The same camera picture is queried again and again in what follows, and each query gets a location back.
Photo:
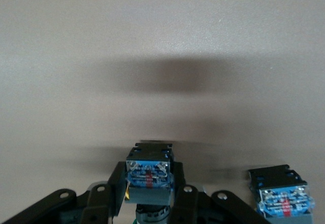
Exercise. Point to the blue black switch block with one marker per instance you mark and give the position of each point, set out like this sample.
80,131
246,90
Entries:
148,175

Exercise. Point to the red push button switch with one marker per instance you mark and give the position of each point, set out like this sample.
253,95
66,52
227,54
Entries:
281,203

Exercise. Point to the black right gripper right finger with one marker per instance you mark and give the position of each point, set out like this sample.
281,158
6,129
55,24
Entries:
193,206

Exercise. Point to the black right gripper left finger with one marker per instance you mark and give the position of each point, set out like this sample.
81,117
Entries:
101,203

